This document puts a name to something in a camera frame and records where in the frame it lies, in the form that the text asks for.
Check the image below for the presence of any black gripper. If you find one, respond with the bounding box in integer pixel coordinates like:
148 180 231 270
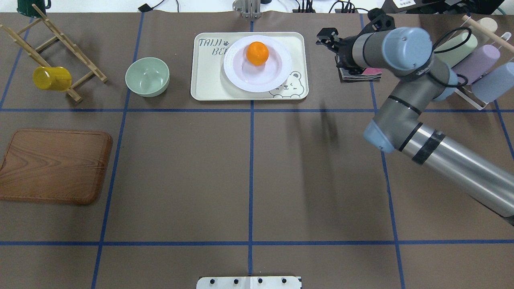
316 28 359 75

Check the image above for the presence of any orange fruit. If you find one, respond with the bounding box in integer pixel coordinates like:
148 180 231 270
246 41 269 66

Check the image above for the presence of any white ceramic plate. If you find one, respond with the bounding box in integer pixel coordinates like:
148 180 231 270
223 35 292 93

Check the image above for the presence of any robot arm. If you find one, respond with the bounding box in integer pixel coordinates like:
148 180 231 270
316 27 514 224

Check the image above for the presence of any cream bear tray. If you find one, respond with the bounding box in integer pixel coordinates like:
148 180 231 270
190 32 309 101

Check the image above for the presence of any pink folded cloth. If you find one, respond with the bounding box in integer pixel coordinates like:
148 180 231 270
361 67 382 77

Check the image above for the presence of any green tumbler cup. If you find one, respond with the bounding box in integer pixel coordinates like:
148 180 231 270
434 32 478 67

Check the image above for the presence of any purple tumbler cup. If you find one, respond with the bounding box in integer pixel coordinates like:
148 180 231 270
452 45 500 85

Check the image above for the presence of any cream tumbler cup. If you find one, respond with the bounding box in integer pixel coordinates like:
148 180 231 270
477 18 498 33

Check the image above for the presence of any blue tumbler cup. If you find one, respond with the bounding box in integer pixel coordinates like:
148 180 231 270
471 62 514 103

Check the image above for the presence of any light green bowl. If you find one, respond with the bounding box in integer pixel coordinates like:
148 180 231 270
125 57 170 98

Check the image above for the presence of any wooden cup drying rack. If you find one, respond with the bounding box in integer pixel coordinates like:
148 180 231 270
0 15 108 104

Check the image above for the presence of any yellow plastic cup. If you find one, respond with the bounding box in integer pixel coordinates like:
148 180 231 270
32 67 72 92

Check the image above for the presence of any dark green mug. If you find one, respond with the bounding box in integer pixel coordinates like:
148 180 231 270
16 0 52 18

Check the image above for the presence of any wooden cutting board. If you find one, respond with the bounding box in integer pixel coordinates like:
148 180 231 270
0 128 113 205

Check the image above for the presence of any aluminium camera mount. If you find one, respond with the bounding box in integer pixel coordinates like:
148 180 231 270
233 0 262 20

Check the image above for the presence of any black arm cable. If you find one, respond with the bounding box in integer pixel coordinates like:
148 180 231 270
428 27 473 88

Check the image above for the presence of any white wire cup rack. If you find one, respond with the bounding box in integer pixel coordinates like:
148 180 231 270
455 15 513 110

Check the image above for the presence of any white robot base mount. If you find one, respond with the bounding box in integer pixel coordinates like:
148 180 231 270
196 276 303 289

